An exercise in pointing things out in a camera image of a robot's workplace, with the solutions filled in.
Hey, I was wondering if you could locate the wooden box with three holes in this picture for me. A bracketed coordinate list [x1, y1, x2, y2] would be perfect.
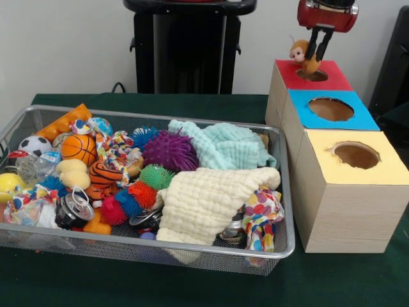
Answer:
[264, 59, 409, 255]

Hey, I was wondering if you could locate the mint green cloth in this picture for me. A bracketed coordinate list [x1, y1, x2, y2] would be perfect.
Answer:
[167, 119, 277, 170]

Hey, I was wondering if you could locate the black frame stand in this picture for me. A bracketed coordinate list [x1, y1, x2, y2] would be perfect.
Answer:
[367, 4, 409, 151]

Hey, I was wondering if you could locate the dark green table cloth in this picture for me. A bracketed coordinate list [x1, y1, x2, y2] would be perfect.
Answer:
[0, 91, 409, 307]

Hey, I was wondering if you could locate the black and white soccer ball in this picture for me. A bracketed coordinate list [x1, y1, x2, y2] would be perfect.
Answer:
[17, 135, 53, 157]

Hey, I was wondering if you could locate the brown monkey plush toy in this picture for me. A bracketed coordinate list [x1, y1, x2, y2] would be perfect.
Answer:
[289, 35, 322, 74]

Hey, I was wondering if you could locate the orange toy basketball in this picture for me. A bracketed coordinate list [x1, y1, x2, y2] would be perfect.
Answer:
[60, 133, 98, 168]

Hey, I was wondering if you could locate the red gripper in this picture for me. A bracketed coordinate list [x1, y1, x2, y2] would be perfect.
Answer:
[297, 0, 359, 61]

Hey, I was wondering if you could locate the orange tiger plush toy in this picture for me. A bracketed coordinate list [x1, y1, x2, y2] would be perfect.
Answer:
[84, 159, 125, 205]

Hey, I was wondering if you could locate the purple spiky ball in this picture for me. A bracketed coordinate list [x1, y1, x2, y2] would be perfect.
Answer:
[142, 129, 201, 173]

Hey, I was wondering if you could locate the black cable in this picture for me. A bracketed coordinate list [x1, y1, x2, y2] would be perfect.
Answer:
[111, 81, 132, 94]

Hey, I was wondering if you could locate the yellow ball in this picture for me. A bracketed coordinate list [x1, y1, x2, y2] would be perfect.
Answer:
[0, 172, 26, 204]

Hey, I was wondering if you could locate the orange plastic block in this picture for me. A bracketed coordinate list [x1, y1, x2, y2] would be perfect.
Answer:
[35, 102, 93, 143]

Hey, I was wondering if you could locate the cream waffle cloth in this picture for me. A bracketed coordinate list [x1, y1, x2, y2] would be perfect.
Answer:
[155, 166, 282, 246]

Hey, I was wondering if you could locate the polka dot cloth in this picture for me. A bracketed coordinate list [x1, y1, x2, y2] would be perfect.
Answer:
[242, 188, 284, 253]

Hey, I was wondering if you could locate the green spiky ball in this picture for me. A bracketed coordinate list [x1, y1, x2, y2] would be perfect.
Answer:
[139, 162, 175, 189]

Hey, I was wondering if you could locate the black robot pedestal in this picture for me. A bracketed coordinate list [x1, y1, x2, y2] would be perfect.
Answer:
[123, 0, 258, 95]

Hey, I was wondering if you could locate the silver mesh bin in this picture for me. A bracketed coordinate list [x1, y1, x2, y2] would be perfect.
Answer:
[0, 104, 297, 278]

